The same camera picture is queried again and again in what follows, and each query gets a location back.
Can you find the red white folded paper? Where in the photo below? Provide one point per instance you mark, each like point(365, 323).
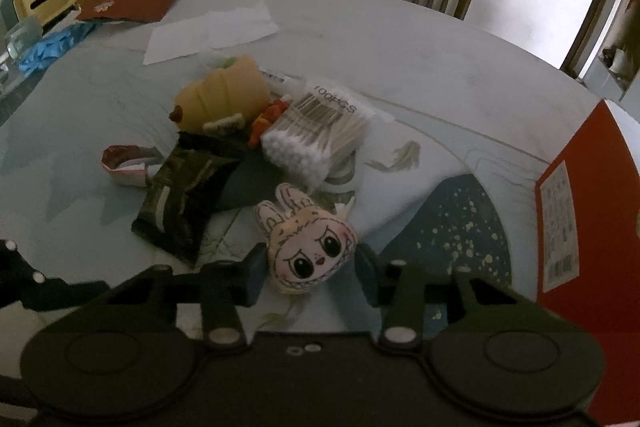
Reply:
point(125, 164)

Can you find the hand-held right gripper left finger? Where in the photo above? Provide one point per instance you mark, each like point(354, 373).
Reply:
point(252, 278)

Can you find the white tube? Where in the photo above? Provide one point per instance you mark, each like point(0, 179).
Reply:
point(280, 79)

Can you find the clear plastic container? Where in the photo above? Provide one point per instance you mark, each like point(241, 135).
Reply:
point(17, 42)

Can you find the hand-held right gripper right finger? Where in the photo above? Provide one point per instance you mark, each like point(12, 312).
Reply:
point(369, 278)

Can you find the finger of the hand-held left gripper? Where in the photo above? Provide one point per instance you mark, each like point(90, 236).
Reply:
point(45, 294)

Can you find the white paper sheet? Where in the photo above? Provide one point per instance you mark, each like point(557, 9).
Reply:
point(210, 29)

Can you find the tan croissant plush toy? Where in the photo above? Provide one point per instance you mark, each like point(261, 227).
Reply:
point(220, 97)

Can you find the red cardboard box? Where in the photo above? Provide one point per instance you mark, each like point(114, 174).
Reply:
point(590, 217)

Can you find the cotton swab pack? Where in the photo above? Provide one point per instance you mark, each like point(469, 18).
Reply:
point(315, 129)

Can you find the small orange toy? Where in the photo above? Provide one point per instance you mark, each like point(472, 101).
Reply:
point(265, 119)

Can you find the dark green packet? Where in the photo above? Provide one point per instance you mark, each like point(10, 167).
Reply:
point(182, 202)

